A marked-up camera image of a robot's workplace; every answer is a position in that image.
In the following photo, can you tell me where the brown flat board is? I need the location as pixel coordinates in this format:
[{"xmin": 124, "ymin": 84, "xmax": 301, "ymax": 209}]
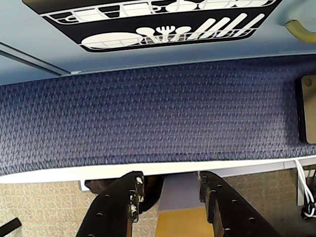
[{"xmin": 297, "ymin": 75, "xmax": 316, "ymax": 145}]

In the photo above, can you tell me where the white cable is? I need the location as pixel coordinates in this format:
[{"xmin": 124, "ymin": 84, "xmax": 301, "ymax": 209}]
[{"xmin": 294, "ymin": 159, "xmax": 316, "ymax": 220}]

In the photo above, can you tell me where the black bar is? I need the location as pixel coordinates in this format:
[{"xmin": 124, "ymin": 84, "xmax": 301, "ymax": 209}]
[{"xmin": 0, "ymin": 218, "xmax": 21, "ymax": 233}]

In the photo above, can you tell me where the yellow wooden board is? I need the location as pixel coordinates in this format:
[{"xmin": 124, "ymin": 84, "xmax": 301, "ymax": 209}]
[{"xmin": 156, "ymin": 206, "xmax": 211, "ymax": 237}]

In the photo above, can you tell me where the grey box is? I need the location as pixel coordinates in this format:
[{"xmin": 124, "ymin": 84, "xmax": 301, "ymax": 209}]
[{"xmin": 158, "ymin": 172, "xmax": 201, "ymax": 213}]

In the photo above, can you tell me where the gold dishwasher door handle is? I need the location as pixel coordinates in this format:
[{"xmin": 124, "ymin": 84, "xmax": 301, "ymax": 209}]
[{"xmin": 283, "ymin": 20, "xmax": 316, "ymax": 43}]

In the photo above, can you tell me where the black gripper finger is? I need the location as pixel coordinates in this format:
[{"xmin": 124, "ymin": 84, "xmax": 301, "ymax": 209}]
[
  {"xmin": 75, "ymin": 170, "xmax": 145, "ymax": 237},
  {"xmin": 197, "ymin": 171, "xmax": 267, "ymax": 237}
]

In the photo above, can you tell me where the blue woven mat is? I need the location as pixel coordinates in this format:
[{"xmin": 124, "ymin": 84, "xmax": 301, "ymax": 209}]
[{"xmin": 0, "ymin": 58, "xmax": 316, "ymax": 177}]

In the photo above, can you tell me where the blue toy kitchen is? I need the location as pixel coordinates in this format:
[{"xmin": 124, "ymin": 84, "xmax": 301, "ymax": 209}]
[{"xmin": 0, "ymin": 0, "xmax": 316, "ymax": 86}]

